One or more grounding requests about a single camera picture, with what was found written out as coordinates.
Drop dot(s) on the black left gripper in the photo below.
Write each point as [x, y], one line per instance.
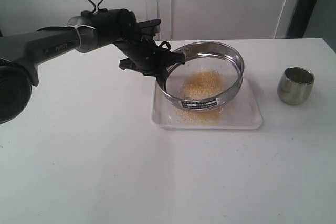
[145, 57]

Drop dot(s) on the yellow and white grain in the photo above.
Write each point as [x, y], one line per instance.
[202, 85]

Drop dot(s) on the round steel mesh sieve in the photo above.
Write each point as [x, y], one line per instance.
[205, 55]

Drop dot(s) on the stainless steel cup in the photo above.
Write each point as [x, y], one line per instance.
[295, 85]

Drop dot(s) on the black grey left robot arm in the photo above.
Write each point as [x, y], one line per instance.
[22, 54]

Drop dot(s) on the yellow breadcrumbs pile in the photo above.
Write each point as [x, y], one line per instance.
[210, 117]

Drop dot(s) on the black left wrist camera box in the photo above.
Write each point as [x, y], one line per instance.
[149, 27]

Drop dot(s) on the dark vertical post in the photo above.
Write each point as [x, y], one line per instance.
[300, 19]

